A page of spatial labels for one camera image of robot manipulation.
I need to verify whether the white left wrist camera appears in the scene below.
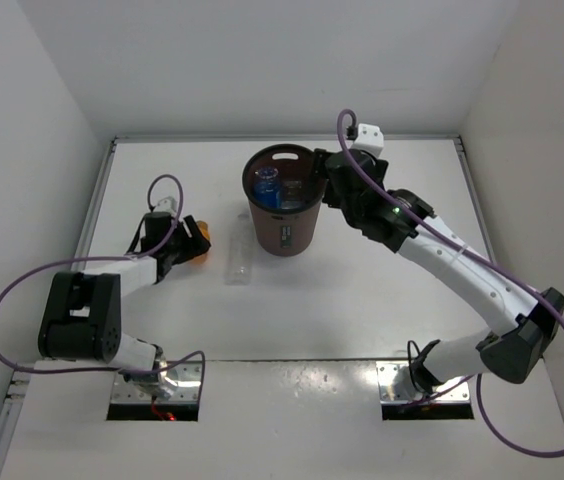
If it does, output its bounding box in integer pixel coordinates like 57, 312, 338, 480
153, 196, 179, 217

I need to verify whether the metal base plate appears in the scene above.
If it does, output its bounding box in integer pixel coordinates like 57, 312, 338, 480
376, 360, 470, 406
110, 361, 204, 405

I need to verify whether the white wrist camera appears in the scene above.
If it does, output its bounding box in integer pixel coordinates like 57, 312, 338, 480
351, 123, 384, 158
153, 196, 179, 217

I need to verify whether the clear bottle white label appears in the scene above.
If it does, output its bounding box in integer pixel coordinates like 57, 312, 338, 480
280, 179, 305, 210

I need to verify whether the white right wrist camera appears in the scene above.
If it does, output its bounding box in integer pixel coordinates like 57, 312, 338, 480
351, 123, 384, 158

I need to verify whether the brown plastic waste bin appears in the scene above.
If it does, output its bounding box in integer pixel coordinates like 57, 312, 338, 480
242, 144, 326, 257

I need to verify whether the clear bottle blue label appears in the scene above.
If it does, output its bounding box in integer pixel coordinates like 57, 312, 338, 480
253, 166, 281, 209

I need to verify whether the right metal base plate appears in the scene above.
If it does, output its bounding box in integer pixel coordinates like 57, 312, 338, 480
376, 360, 470, 406

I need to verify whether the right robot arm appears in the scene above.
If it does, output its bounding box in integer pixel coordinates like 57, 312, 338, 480
310, 149, 564, 395

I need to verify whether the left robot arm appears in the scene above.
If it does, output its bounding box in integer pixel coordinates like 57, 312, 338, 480
37, 211, 211, 382

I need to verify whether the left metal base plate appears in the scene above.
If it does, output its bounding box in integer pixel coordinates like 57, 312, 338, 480
110, 361, 204, 405

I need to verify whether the clear plastic bottle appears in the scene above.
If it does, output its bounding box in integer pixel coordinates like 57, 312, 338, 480
224, 211, 254, 285

